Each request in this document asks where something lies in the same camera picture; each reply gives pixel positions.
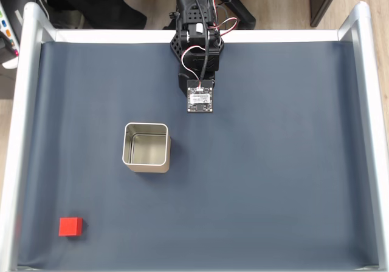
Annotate black camera cable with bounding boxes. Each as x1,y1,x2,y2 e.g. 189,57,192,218
194,0,214,83

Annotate silver rail frame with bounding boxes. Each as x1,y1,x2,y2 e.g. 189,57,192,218
0,1,389,272

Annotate red cube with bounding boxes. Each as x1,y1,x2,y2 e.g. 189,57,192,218
58,217,84,237

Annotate person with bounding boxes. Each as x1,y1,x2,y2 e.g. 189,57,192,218
45,0,147,30

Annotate grey cable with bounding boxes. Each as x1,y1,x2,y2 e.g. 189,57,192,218
216,0,232,22

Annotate white red arm wire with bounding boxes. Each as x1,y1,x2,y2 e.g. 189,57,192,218
212,0,240,38

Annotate white red gripper wire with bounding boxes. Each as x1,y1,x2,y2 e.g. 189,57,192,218
181,45,204,88

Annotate white cable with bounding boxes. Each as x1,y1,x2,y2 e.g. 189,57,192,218
18,0,50,21

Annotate dark blue mat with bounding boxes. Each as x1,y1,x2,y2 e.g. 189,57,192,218
16,39,380,270

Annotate white device with coloured buttons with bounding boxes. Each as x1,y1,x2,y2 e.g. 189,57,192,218
0,1,22,70

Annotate camera circuit board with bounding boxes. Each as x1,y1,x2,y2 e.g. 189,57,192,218
186,78,215,114

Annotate square metal tin container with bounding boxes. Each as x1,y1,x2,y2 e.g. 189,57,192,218
122,121,172,174

